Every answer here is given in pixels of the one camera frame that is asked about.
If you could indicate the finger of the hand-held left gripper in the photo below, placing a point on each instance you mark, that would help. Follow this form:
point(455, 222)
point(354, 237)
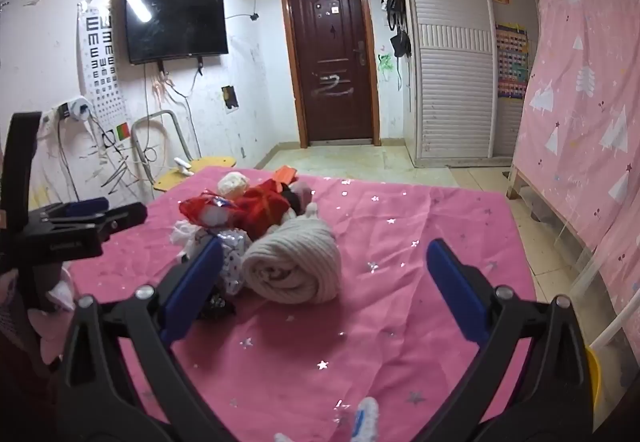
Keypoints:
point(75, 237)
point(85, 208)

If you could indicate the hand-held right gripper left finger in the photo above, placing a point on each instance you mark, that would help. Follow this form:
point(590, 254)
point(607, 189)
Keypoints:
point(192, 287)

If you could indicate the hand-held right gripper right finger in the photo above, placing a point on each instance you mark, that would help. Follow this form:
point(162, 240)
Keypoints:
point(457, 287)

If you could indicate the silver dotted wrapper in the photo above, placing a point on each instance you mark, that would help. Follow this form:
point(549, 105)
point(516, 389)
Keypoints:
point(234, 262)

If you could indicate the white crumpled plastic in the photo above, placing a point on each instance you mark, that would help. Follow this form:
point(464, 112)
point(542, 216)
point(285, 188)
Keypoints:
point(184, 237)

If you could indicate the pink star tablecloth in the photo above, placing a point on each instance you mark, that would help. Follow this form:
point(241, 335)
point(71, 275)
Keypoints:
point(390, 282)

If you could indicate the white power strip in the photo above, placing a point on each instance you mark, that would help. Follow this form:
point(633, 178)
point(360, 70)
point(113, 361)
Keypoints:
point(75, 106)

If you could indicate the red green flag sticker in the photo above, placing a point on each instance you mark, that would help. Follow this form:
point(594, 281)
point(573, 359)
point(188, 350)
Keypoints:
point(123, 130)

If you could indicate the yellow folding chair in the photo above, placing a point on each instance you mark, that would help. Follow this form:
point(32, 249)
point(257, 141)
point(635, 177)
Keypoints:
point(170, 179)

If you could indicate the pink cloth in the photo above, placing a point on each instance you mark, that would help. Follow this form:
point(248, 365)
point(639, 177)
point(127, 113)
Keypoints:
point(50, 337)

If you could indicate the red plastic bag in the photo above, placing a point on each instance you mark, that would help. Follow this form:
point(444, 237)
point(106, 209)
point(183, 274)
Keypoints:
point(260, 207)

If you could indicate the cream knitted cloth roll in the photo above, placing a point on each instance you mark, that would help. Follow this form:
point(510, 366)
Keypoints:
point(295, 262)

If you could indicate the white object on chair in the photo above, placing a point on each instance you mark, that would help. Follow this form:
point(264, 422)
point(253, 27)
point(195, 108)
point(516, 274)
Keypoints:
point(183, 165)

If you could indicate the white fluffy ball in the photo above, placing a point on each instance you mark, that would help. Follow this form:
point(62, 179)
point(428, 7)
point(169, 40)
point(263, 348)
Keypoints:
point(233, 184)

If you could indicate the white eye chart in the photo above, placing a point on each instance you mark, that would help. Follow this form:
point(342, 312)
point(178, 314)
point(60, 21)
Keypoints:
point(102, 66)

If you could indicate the white pipe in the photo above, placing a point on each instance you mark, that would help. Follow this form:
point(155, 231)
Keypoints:
point(615, 302)

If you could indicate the white blue tube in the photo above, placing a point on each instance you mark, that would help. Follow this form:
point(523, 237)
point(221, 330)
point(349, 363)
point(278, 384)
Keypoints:
point(365, 417)

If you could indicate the white louvred wardrobe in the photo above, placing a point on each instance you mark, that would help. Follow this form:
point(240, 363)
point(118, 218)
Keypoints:
point(450, 71)

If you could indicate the pink printed curtain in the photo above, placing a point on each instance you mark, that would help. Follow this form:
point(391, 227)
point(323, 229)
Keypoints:
point(585, 111)

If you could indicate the colourful grid poster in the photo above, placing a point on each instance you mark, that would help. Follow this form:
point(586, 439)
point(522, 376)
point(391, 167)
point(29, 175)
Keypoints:
point(512, 61)

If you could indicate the dark brown door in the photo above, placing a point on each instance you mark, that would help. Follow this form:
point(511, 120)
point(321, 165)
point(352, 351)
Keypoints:
point(330, 61)

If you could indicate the black hanging bags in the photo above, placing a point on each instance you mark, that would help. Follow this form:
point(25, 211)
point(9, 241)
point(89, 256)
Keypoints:
point(397, 11)

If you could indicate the wooden bed frame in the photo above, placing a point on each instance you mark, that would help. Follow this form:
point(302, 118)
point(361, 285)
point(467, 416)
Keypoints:
point(520, 182)

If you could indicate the dark wall socket box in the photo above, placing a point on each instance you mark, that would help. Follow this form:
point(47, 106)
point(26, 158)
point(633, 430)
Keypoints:
point(230, 97)

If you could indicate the black wall television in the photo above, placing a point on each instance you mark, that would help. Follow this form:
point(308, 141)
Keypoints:
point(175, 16)

